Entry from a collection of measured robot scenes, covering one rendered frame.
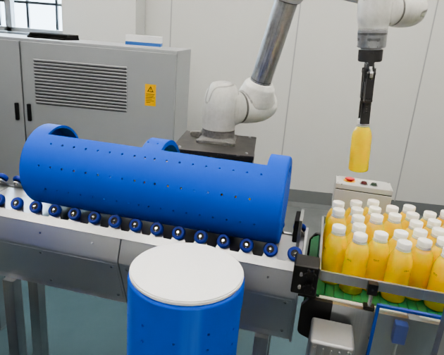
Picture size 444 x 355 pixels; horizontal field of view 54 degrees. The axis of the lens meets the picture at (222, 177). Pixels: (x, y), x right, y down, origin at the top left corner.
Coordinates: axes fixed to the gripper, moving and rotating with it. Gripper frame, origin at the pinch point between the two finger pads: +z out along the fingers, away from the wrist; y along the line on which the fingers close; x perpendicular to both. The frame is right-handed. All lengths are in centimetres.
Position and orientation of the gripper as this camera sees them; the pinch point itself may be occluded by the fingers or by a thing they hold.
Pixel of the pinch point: (364, 112)
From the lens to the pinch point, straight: 153.9
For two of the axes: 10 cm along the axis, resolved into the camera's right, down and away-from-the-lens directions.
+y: -1.7, 3.2, -9.3
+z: 0.1, 9.5, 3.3
